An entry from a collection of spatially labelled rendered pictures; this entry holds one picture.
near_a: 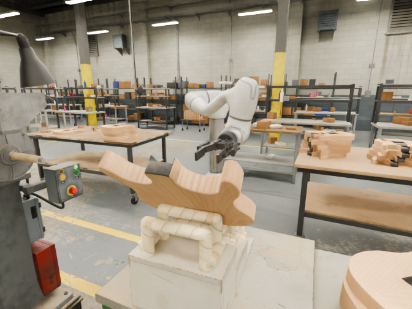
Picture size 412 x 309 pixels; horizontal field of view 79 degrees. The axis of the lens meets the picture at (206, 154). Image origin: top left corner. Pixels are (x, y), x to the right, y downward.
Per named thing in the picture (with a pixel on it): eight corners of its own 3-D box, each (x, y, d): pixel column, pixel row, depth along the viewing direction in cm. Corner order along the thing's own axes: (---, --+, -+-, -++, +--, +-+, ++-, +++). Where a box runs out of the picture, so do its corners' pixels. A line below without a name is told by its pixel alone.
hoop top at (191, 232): (138, 229, 65) (137, 218, 65) (145, 223, 68) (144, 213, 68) (209, 246, 59) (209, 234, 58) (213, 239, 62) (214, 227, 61)
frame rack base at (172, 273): (130, 307, 72) (125, 255, 67) (158, 272, 85) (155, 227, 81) (221, 338, 63) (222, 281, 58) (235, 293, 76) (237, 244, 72)
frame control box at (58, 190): (24, 209, 145) (16, 167, 139) (59, 196, 164) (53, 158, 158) (53, 218, 136) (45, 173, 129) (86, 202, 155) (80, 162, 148)
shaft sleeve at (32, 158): (19, 154, 115) (16, 160, 114) (12, 151, 112) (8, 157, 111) (45, 157, 108) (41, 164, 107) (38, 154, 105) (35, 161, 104)
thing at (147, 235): (140, 255, 67) (138, 224, 65) (146, 248, 70) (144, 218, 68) (150, 257, 66) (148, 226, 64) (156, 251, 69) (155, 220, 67)
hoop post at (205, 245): (197, 270, 62) (197, 236, 59) (202, 262, 64) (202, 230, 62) (209, 273, 61) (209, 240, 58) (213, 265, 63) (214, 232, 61)
